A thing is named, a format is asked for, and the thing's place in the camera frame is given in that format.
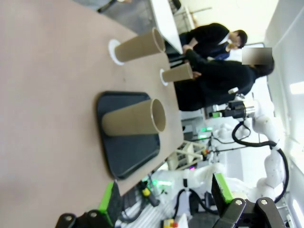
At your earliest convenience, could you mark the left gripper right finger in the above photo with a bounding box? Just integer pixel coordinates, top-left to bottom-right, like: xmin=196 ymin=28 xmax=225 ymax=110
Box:
xmin=210 ymin=172 xmax=286 ymax=228

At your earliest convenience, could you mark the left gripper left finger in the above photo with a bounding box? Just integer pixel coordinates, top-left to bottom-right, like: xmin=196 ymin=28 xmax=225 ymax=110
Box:
xmin=55 ymin=181 xmax=122 ymax=228

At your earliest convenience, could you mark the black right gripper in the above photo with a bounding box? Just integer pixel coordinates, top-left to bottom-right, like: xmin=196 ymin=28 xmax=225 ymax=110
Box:
xmin=211 ymin=100 xmax=247 ymax=119

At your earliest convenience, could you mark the tall brown cup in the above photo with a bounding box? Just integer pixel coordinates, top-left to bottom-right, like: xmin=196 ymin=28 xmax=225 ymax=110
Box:
xmin=102 ymin=98 xmax=167 ymax=137
xmin=161 ymin=62 xmax=194 ymax=83
xmin=114 ymin=26 xmax=166 ymax=64

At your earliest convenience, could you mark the black-haired person in black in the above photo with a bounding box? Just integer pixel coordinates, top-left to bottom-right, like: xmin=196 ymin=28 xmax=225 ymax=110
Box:
xmin=175 ymin=47 xmax=276 ymax=113

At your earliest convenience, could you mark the white wooden rack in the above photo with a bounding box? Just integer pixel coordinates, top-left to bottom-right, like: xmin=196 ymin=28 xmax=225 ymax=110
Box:
xmin=169 ymin=141 xmax=207 ymax=171

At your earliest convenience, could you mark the black plastic tray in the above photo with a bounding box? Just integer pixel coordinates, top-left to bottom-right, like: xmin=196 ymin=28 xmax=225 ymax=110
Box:
xmin=96 ymin=91 xmax=162 ymax=180

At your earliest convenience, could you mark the yellow red emergency stop box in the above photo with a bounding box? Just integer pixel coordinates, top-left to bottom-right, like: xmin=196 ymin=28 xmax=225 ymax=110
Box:
xmin=162 ymin=218 xmax=181 ymax=228

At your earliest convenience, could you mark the leaning person in black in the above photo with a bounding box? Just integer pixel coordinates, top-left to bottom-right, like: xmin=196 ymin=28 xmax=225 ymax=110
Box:
xmin=182 ymin=22 xmax=248 ymax=60

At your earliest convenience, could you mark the white side table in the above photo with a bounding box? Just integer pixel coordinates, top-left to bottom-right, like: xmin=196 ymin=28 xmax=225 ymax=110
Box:
xmin=150 ymin=0 xmax=184 ymax=55

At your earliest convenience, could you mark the black braided cable sleeve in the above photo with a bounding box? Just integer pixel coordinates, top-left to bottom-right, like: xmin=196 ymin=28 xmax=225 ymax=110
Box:
xmin=232 ymin=118 xmax=290 ymax=204

